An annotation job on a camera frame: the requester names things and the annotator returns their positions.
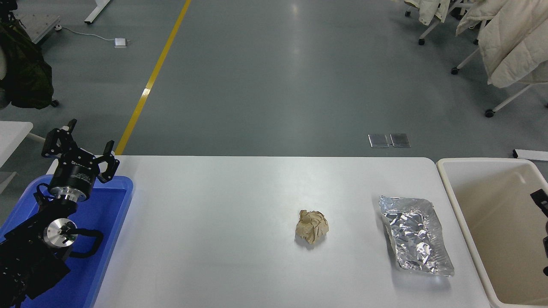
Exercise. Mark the large cream quilted coat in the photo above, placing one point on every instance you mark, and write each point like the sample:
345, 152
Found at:
513, 42

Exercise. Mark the grey wheeled platform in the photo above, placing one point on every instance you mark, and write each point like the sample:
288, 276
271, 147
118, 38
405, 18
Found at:
43, 23

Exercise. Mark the tan paper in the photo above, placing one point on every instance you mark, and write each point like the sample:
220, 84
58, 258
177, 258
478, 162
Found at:
312, 226

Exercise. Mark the silver foil tray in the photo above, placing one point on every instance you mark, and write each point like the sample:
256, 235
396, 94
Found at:
411, 231

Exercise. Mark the blue plastic tray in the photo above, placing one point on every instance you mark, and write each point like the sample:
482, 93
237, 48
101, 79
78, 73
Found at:
107, 239

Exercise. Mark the white power brick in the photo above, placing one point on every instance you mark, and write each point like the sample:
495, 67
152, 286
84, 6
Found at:
120, 42

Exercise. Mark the white metal table foot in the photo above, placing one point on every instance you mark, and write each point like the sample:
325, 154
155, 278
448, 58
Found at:
96, 12

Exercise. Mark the large pale plastic bin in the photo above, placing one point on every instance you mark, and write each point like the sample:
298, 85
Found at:
492, 214

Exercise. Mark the white flat bar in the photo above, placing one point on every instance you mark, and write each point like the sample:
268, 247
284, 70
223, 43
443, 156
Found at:
531, 155

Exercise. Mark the dark green backpack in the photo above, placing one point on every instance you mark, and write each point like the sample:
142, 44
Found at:
28, 72

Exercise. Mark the black machine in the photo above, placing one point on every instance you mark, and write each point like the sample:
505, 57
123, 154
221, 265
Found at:
6, 6

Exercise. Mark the small cream coat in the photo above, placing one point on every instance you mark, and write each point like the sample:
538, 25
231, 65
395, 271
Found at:
428, 10

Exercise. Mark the white side table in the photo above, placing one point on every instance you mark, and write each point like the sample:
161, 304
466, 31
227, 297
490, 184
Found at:
13, 137

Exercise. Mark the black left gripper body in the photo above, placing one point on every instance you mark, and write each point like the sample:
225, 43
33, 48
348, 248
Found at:
77, 175

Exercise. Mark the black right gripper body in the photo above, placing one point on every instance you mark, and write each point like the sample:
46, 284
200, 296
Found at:
546, 244

